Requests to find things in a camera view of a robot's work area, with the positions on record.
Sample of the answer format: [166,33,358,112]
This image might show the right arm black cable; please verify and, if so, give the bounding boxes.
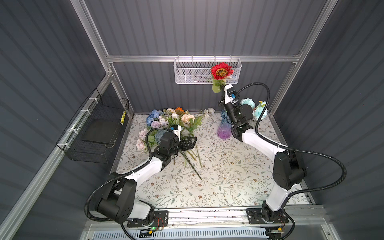
[233,82,348,199]

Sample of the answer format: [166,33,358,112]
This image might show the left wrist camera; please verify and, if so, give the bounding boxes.
[172,125,182,142]

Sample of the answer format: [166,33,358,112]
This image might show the mixed flower bouquet pile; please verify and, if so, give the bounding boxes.
[134,107,204,177]

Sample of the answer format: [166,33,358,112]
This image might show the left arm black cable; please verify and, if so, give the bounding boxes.
[83,127,175,223]

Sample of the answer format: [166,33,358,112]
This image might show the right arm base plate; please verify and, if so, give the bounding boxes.
[246,207,290,225]

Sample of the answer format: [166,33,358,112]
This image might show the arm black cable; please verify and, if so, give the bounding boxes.
[233,82,348,199]
[83,127,175,223]

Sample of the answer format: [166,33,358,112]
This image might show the black wire wall basket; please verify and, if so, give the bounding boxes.
[57,91,130,164]

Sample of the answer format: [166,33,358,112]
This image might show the aluminium front rail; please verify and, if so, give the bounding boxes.
[86,205,328,229]

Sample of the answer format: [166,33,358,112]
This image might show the white wire mesh basket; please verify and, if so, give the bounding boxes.
[173,58,242,85]

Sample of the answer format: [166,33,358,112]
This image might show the red sunflower stem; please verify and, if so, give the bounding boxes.
[211,63,234,94]

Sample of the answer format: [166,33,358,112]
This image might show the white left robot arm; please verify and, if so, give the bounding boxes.
[84,128,198,225]

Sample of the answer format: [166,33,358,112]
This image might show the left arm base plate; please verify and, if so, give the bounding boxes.
[126,210,170,228]

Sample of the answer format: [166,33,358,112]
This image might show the blue purple glass vase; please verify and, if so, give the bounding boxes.
[217,110,232,140]

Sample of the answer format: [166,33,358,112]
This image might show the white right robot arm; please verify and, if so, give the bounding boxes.
[224,102,307,223]

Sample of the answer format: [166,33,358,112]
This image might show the white small flower stem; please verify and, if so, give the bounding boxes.
[204,108,215,119]

